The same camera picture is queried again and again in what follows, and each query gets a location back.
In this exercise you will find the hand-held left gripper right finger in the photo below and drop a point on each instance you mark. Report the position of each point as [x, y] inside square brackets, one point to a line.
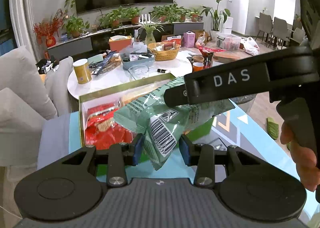
[184, 149]

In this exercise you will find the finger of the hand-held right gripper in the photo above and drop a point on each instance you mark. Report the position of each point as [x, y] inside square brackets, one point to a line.
[176, 96]

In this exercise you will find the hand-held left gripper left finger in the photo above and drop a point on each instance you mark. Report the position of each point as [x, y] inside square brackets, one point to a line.
[138, 148]

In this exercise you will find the green snack packet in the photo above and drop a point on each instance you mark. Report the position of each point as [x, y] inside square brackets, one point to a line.
[162, 123]

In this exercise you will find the green cardboard box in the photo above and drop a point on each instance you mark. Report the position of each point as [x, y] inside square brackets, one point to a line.
[100, 100]

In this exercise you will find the person's right hand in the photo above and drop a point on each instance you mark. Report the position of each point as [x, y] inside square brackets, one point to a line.
[303, 163]

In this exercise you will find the black and white tube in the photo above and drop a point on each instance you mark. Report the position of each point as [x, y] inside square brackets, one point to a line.
[162, 70]

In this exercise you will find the white round table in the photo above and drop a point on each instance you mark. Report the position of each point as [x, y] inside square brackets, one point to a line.
[175, 64]

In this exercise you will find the red snack packet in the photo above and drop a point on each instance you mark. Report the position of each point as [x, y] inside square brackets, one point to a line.
[100, 113]
[108, 138]

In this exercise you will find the orange cup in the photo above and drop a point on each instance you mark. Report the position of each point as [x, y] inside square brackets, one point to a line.
[197, 67]

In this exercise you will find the grey dining chair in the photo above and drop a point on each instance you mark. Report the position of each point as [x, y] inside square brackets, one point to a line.
[298, 35]
[279, 30]
[265, 24]

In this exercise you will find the yellow snack packet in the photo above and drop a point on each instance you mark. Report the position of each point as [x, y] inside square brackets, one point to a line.
[135, 97]

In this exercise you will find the brown paper cup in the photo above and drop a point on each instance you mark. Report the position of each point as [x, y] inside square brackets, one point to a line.
[197, 58]

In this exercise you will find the yellow woven basket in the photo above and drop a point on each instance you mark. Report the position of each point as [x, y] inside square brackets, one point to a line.
[163, 53]

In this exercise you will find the glass bowl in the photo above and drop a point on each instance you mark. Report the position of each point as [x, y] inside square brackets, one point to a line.
[138, 71]

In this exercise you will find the white plastic bag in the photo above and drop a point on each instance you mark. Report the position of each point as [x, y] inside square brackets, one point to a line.
[250, 46]

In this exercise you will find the blue-grey storage tray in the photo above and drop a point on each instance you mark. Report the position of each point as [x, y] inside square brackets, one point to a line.
[137, 61]

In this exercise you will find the green slipper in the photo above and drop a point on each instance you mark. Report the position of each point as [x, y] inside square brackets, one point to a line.
[272, 126]

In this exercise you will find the orange and white carton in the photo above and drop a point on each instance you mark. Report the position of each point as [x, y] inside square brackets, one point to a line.
[172, 39]

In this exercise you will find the red flat packet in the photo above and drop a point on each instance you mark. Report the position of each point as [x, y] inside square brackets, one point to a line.
[210, 49]

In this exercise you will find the pink box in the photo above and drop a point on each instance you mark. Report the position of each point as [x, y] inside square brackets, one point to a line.
[189, 39]

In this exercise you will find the bag of fruit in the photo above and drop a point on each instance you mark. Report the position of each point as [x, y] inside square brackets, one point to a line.
[201, 41]

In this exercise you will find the clear plastic bag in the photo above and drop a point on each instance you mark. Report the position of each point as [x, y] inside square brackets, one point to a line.
[132, 48]

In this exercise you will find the transparent storage bin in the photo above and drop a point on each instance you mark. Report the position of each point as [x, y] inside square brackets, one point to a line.
[228, 42]

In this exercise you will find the teal patterned mat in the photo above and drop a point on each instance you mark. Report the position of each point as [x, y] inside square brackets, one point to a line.
[250, 128]

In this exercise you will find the plant in glass vase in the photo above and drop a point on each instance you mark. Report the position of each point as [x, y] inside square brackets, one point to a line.
[149, 32]

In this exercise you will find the orange box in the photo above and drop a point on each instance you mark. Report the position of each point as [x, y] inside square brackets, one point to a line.
[120, 43]

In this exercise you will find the white appliance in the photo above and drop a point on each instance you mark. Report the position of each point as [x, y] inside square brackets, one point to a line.
[228, 22]

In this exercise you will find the dark long packet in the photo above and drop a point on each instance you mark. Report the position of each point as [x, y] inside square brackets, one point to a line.
[105, 64]

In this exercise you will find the potted green plant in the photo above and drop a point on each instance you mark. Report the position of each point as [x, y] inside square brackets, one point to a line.
[113, 18]
[134, 14]
[162, 14]
[195, 14]
[75, 27]
[181, 14]

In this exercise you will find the white router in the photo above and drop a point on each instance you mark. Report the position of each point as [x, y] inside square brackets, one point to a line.
[146, 19]

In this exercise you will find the mint green case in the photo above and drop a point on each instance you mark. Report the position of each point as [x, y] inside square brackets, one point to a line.
[96, 58]

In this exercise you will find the tall plant in white pot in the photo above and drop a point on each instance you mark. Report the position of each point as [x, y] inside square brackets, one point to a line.
[216, 16]

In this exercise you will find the yellow can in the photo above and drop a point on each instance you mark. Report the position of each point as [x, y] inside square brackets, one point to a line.
[82, 71]

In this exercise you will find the pile of clothes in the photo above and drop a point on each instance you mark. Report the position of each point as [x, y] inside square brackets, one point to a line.
[46, 64]

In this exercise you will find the beige sofa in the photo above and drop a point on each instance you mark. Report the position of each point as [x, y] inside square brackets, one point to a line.
[20, 88]

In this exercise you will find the red flower arrangement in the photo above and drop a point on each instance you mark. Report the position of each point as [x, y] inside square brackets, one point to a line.
[47, 30]

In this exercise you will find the white curtain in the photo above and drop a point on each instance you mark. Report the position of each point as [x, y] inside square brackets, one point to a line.
[22, 6]

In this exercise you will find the dark framed window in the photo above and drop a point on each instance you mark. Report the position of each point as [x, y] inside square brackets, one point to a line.
[5, 6]

